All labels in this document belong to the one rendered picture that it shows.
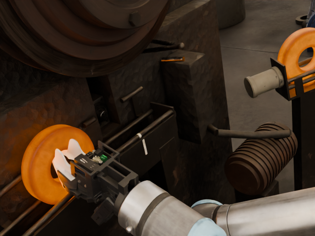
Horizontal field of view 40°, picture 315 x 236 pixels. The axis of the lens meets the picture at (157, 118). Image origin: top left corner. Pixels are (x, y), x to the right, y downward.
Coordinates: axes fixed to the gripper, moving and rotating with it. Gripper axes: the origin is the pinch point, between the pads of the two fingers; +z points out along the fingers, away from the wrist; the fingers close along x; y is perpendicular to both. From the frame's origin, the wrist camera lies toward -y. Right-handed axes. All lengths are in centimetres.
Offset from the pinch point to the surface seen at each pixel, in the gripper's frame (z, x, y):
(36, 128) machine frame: 6.7, -0.7, 3.0
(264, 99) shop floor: 22, -156, -87
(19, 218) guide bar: -0.1, 10.9, -8.7
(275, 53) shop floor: 44, -216, -94
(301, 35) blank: -19, -66, 6
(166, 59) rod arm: -6.2, -26.0, 12.6
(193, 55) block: -1.8, -42.9, 3.8
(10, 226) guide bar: -0.1, 13.3, -8.9
